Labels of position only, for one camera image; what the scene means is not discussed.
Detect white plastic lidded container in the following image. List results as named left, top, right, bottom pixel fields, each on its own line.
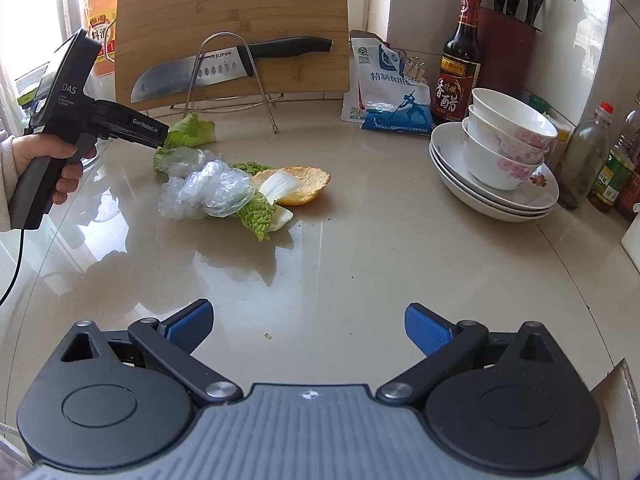
left=621, top=202, right=640, bottom=261

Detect dark vinegar bottle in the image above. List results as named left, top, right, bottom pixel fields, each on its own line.
left=431, top=0, right=483, bottom=126

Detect bottle with red label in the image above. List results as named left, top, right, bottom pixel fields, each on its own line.
left=615, top=170, right=640, bottom=222

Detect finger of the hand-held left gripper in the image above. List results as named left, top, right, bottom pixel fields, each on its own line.
left=117, top=130, right=167, bottom=151

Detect orange peel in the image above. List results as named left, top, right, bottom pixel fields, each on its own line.
left=252, top=165, right=332, bottom=207

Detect white floral plate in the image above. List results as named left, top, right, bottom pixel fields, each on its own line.
left=429, top=122, right=560, bottom=211

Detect glass bottle with red cap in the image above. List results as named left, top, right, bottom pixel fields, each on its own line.
left=555, top=101, right=613, bottom=210

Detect dark red knife block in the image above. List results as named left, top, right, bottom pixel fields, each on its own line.
left=477, top=5, right=542, bottom=97

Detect oil bottle with green label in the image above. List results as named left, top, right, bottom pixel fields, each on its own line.
left=587, top=110, right=640, bottom=213

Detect green cabbage leaves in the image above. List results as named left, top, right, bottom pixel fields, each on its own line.
left=230, top=161, right=282, bottom=242

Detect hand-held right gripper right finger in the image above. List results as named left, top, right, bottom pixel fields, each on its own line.
left=376, top=303, right=571, bottom=406

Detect small green cabbage leaf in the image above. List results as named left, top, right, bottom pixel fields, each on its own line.
left=153, top=112, right=217, bottom=173

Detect steel kitchen knife black handle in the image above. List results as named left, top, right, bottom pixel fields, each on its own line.
left=131, top=36, right=333, bottom=104

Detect white floral bowl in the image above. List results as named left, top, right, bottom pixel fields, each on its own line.
left=462, top=120, right=546, bottom=191
left=471, top=87, right=558, bottom=142
left=467, top=105, right=552, bottom=163

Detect white cabbage stalk piece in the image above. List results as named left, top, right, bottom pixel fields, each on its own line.
left=257, top=170, right=301, bottom=206

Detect person's left hand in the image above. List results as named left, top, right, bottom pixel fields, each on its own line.
left=12, top=132, right=98, bottom=206

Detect black cable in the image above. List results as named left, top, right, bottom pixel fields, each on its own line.
left=0, top=227, right=25, bottom=307

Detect white blue salt bag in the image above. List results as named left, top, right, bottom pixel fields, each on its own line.
left=341, top=30, right=433, bottom=136

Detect clear plastic wrap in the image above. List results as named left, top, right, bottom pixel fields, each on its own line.
left=158, top=149, right=256, bottom=221

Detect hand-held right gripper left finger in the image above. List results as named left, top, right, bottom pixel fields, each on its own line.
left=59, top=299, right=244, bottom=407

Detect metal wire rack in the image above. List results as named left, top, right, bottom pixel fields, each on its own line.
left=170, top=32, right=286, bottom=133

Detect person's left forearm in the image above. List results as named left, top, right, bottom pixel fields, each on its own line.
left=0, top=132, right=18, bottom=221

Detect bamboo cutting board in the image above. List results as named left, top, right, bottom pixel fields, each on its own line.
left=115, top=0, right=351, bottom=111

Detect large orange oil jug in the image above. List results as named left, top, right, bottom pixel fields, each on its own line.
left=82, top=0, right=121, bottom=78

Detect clear jar with yellow lid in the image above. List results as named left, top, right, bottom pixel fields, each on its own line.
left=529, top=94, right=577, bottom=157

